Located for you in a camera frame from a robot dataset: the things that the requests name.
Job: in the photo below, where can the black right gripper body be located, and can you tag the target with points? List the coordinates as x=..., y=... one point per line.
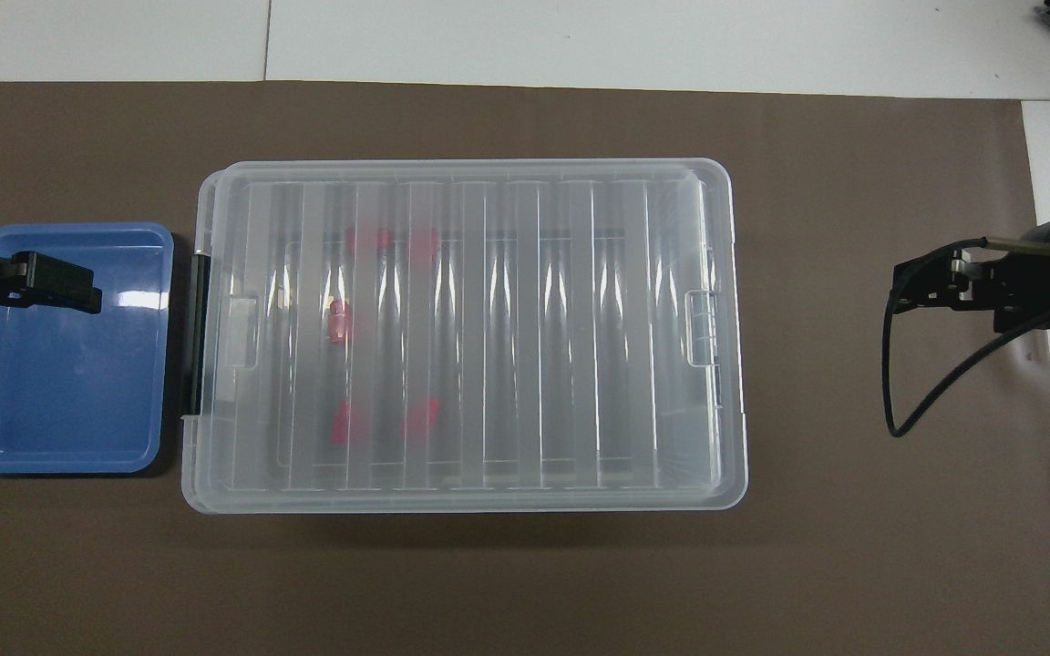
x=1035, y=282

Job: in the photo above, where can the red plastic block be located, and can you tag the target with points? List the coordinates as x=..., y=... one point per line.
x=423, y=246
x=340, y=323
x=347, y=425
x=368, y=240
x=420, y=417

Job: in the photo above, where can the clear ribbed plastic lid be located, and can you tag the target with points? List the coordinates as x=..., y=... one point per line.
x=543, y=328

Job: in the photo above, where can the blue plastic tray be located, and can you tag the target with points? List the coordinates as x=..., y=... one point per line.
x=60, y=392

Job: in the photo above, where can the clear plastic storage box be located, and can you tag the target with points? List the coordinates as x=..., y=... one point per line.
x=488, y=364

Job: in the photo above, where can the brown table mat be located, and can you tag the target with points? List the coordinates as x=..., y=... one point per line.
x=488, y=583

